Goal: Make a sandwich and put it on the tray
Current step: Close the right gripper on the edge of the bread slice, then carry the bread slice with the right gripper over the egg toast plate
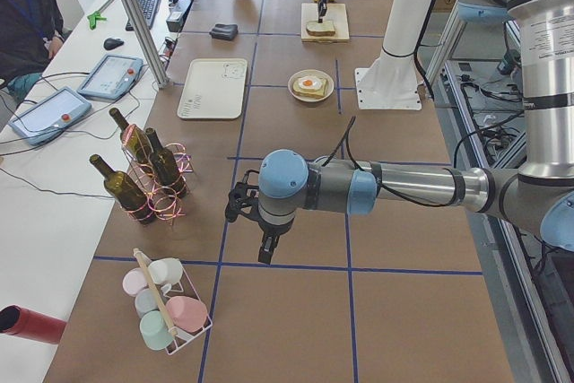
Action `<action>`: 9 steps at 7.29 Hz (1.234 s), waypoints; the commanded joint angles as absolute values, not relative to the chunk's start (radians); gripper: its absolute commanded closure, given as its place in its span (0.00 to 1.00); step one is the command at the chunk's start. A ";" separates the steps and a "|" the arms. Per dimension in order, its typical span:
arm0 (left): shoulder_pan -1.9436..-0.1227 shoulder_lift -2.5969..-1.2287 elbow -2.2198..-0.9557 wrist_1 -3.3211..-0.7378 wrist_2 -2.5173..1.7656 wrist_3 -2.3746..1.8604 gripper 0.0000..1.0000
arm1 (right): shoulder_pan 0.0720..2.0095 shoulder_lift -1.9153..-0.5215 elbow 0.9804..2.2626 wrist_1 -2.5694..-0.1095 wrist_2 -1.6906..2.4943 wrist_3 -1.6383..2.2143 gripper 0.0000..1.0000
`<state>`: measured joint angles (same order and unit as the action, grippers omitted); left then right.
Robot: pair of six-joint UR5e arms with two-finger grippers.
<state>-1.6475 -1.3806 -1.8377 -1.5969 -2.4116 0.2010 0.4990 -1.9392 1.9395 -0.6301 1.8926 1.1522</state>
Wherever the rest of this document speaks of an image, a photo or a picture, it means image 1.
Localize aluminium frame post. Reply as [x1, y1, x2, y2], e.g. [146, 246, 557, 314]
[121, 0, 170, 89]

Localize dark wine bottle lower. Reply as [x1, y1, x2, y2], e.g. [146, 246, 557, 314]
[144, 127, 187, 197]

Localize seated person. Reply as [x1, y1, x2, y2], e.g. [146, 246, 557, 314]
[1, 0, 64, 94]

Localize red cylinder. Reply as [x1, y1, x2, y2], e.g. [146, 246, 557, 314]
[1, 305, 66, 344]

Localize far teach pendant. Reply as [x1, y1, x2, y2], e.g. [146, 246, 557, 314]
[77, 54, 144, 101]

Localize dark wine bottle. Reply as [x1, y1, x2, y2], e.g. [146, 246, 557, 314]
[144, 127, 187, 197]
[89, 154, 156, 224]

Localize white wire cup rack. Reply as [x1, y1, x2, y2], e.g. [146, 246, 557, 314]
[133, 248, 213, 355]

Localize black computer mouse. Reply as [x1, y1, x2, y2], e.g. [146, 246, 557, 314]
[103, 38, 125, 51]

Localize bread slice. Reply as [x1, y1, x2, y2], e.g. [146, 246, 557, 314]
[305, 20, 336, 37]
[292, 75, 327, 99]

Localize grey cup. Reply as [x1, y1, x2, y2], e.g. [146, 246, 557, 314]
[135, 288, 159, 318]

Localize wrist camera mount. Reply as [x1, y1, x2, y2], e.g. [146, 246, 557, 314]
[224, 169, 260, 223]

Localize mint green cup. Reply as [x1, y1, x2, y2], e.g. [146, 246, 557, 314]
[139, 310, 174, 351]

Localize black keyboard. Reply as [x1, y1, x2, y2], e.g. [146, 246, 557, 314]
[137, 0, 161, 29]

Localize wooden rack handle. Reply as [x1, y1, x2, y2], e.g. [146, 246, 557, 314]
[133, 248, 177, 336]

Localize near teach pendant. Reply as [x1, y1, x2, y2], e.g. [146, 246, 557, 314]
[8, 87, 91, 145]

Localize teach pendant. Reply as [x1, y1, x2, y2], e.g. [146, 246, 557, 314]
[8, 87, 91, 145]
[77, 54, 144, 101]

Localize white round plate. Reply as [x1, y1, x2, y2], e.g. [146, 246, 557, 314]
[288, 69, 335, 103]

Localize grey folded cloth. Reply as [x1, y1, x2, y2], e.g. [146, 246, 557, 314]
[209, 23, 239, 41]

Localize dark wine bottle upper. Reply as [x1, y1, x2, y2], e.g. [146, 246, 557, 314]
[89, 154, 156, 224]

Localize light pink cup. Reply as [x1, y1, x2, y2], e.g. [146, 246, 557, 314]
[122, 268, 148, 297]

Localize white cup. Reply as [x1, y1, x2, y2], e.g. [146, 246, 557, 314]
[148, 257, 183, 285]

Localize bamboo cutting board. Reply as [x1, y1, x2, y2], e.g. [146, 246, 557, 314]
[301, 3, 350, 42]

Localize green clamp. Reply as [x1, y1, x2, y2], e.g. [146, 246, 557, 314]
[87, 11, 107, 30]

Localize fried egg toy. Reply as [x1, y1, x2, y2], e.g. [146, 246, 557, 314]
[297, 76, 323, 91]

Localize copper wire bottle rack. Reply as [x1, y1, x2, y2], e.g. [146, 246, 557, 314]
[122, 144, 193, 223]

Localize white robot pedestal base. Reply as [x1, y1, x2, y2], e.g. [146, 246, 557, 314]
[355, 0, 433, 110]

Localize rose pink cup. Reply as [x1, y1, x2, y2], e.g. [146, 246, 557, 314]
[166, 296, 208, 333]

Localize cream bear serving tray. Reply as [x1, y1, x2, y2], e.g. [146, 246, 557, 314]
[177, 58, 248, 120]

